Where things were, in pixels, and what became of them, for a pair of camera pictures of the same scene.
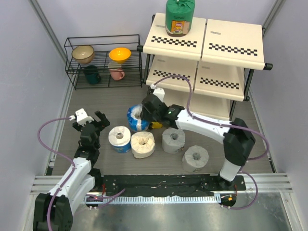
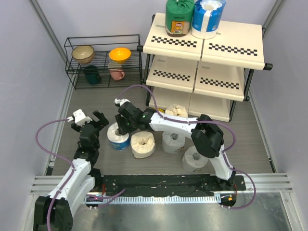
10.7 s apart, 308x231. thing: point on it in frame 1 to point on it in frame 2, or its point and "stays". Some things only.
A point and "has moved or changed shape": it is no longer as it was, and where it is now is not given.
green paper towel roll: x=179 y=15 stays
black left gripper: x=103 y=123 stays
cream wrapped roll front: x=143 y=144 stays
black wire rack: x=104 y=62 stays
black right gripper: x=145 y=116 to x=123 y=128
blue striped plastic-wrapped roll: x=134 y=122 has moved or changed shape
